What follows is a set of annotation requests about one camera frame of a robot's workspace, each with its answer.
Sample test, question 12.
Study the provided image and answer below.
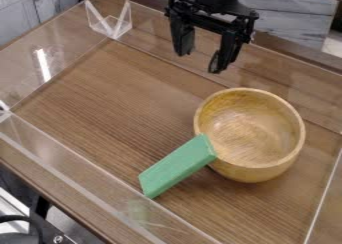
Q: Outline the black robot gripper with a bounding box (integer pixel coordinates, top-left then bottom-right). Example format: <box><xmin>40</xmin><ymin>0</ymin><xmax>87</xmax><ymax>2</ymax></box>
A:
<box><xmin>165</xmin><ymin>0</ymin><xmax>259</xmax><ymax>74</ymax></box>

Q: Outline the green rectangular block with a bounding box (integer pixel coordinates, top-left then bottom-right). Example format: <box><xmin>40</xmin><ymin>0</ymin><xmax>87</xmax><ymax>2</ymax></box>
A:
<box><xmin>137</xmin><ymin>134</ymin><xmax>218</xmax><ymax>199</ymax></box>

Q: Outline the light wooden bowl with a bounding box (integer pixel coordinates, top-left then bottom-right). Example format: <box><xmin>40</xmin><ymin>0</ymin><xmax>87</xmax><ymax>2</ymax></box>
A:
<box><xmin>194</xmin><ymin>88</ymin><xmax>306</xmax><ymax>183</ymax></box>

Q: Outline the black metal table leg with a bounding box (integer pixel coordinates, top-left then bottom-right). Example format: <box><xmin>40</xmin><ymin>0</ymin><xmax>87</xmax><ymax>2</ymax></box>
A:
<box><xmin>32</xmin><ymin>196</ymin><xmax>51</xmax><ymax>219</ymax></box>

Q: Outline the clear acrylic tray wall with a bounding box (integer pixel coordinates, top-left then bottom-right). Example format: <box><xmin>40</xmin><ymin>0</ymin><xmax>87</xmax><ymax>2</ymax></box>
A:
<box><xmin>0</xmin><ymin>6</ymin><xmax>342</xmax><ymax>244</ymax></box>

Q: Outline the black cable under table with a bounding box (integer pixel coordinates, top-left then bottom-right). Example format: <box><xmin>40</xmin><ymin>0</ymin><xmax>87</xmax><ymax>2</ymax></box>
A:
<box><xmin>0</xmin><ymin>215</ymin><xmax>45</xmax><ymax>244</ymax></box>

